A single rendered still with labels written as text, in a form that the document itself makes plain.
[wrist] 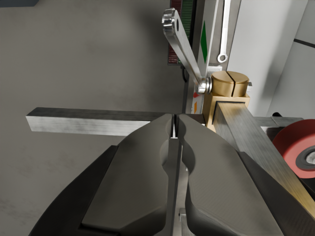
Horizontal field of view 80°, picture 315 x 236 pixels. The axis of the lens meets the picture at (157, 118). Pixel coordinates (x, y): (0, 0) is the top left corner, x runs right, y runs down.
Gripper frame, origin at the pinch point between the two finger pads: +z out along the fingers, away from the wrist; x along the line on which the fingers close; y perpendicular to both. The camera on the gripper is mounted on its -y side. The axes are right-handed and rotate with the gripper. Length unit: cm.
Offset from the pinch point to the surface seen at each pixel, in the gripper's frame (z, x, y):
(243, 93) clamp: 12.7, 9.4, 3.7
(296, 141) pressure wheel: 8.8, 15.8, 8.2
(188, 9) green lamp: 29.1, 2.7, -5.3
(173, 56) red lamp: 29.1, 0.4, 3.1
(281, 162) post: 1.2, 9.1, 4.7
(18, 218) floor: 100, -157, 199
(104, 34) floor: 99, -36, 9
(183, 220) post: 25, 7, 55
